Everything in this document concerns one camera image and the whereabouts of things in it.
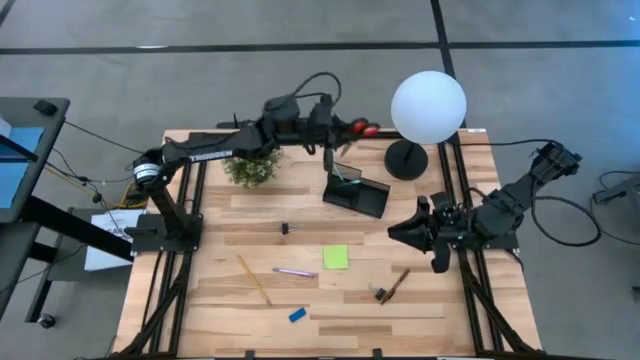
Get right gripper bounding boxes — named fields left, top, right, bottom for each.
left=387, top=191, right=480, bottom=274

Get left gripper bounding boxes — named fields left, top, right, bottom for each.
left=264, top=93, right=370, bottom=174

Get red handled scissors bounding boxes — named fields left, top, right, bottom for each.
left=339, top=118, right=381, bottom=157

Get brown pen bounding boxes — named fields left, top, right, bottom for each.
left=379, top=268, right=411, bottom=306

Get black mesh desk organizer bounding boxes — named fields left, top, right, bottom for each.
left=322, top=162, right=392, bottom=220

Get green sticky note pad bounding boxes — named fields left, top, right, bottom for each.
left=322, top=244, right=350, bottom=271

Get purple pen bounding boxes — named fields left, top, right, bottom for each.
left=271, top=266, right=318, bottom=278

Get yellow pencil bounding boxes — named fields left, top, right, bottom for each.
left=236, top=254, right=274, bottom=308

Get white globe table lamp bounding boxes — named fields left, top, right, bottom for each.
left=383, top=70, right=468, bottom=181

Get artificial plant in black pot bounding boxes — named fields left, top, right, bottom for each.
left=221, top=148, right=282, bottom=190

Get white paper sheet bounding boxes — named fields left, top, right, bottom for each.
left=83, top=208, right=146, bottom=272

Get grey side desk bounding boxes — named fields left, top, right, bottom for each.
left=0, top=97, right=134, bottom=324

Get blue screen monitor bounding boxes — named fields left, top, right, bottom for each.
left=0, top=117, right=46, bottom=211

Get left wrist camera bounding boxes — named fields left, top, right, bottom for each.
left=307, top=102, right=335, bottom=151

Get black aluminium table frame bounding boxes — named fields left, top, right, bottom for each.
left=117, top=130, right=539, bottom=359

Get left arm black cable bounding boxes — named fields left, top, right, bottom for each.
left=291, top=71, right=343, bottom=109

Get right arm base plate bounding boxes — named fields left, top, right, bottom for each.
left=447, top=209, right=520, bottom=251

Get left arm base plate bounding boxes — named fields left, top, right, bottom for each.
left=124, top=213, right=204, bottom=254

